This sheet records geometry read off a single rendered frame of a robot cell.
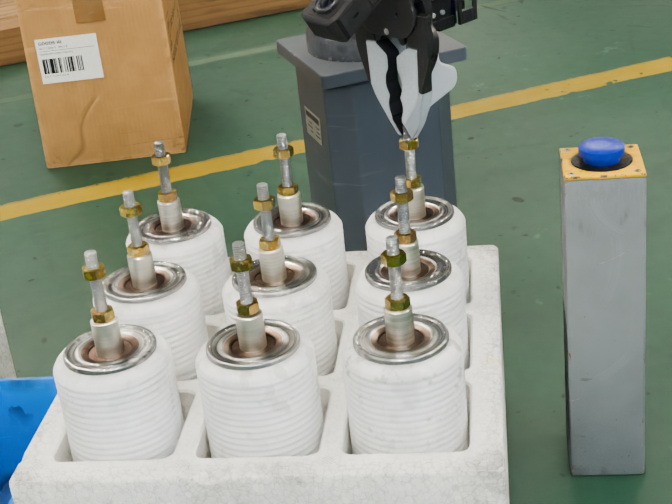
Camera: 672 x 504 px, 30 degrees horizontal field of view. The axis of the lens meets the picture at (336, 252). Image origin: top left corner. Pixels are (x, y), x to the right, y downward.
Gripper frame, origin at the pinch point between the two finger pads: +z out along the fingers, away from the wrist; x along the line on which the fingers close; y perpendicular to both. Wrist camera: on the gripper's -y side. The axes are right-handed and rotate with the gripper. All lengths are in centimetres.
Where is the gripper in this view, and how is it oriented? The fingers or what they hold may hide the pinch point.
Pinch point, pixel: (401, 124)
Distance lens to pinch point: 115.8
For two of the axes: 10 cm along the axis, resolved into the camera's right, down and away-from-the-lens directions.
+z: 1.0, 9.0, 4.3
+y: 7.4, -3.6, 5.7
